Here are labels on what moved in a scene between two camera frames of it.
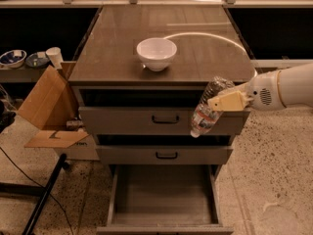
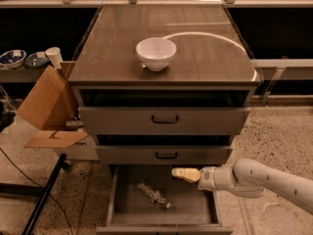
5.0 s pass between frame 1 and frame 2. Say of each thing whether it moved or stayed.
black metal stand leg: stayed
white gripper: moved
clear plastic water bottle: moved
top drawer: stayed
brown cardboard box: stayed
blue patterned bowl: stayed
